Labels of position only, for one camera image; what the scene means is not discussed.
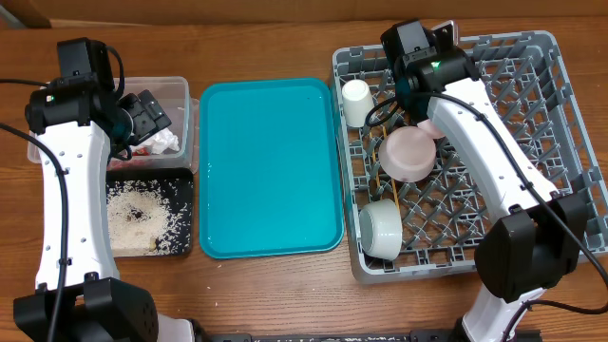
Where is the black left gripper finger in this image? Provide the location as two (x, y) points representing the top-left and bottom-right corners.
(120, 93), (153, 145)
(136, 90), (172, 136)

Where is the white napkin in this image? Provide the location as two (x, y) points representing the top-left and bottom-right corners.
(135, 128), (180, 155)

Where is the red snack wrapper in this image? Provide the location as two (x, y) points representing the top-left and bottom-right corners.
(131, 146), (149, 156)

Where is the white plate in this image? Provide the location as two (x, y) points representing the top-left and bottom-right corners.
(417, 19), (461, 140)

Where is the cream cup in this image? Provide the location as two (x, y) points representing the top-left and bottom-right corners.
(341, 80), (374, 128)

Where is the white rice pile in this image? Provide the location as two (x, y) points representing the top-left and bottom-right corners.
(105, 180), (191, 256)

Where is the pink bowl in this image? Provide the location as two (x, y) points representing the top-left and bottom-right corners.
(378, 126), (436, 182)

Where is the wooden chopstick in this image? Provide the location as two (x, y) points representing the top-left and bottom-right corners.
(369, 132), (382, 189)
(380, 125), (400, 210)

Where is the grey bowl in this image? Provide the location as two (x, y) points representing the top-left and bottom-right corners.
(359, 199), (403, 261)

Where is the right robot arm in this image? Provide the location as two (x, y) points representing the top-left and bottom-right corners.
(381, 20), (588, 341)

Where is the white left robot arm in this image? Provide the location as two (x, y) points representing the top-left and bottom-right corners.
(13, 38), (171, 341)

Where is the clear plastic bin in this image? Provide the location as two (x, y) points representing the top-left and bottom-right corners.
(26, 77), (194, 182)

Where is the black plastic tray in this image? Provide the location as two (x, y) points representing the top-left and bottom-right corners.
(104, 166), (195, 258)

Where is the teal serving tray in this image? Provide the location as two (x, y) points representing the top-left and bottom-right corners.
(199, 78), (344, 259)

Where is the grey dish rack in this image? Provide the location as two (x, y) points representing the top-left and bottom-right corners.
(331, 30), (607, 284)

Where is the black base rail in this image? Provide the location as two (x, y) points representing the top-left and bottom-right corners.
(156, 322), (542, 342)

